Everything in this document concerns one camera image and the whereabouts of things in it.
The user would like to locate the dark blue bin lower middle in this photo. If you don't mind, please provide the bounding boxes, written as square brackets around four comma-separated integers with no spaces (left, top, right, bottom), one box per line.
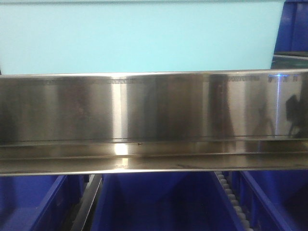
[91,172,243,231]

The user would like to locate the stainless steel shelf rail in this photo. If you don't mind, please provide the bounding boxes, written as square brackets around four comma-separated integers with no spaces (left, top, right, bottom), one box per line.
[0,69,308,176]

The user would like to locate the white roller track right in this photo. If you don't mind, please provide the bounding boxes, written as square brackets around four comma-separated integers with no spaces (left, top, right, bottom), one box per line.
[214,171,254,231]

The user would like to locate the light blue plastic bin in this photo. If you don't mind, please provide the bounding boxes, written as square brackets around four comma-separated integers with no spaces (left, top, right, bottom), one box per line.
[0,0,284,74]

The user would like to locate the metal roller track left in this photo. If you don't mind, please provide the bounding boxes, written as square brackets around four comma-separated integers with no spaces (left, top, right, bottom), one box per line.
[60,174,102,231]

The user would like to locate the dark blue bin lower right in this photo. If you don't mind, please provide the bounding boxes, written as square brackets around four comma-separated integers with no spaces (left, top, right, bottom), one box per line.
[230,170,308,231]

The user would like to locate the dark blue bin upper right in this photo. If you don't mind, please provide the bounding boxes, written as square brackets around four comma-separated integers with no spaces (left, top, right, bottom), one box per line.
[275,0,308,52]

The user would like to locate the dark blue bin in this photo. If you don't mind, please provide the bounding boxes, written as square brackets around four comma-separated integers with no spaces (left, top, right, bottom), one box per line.
[91,172,243,231]
[275,0,308,52]
[0,175,89,231]
[230,170,308,231]

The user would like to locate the dark blue bin lower left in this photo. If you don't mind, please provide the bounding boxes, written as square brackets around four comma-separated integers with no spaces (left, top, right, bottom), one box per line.
[0,175,89,231]

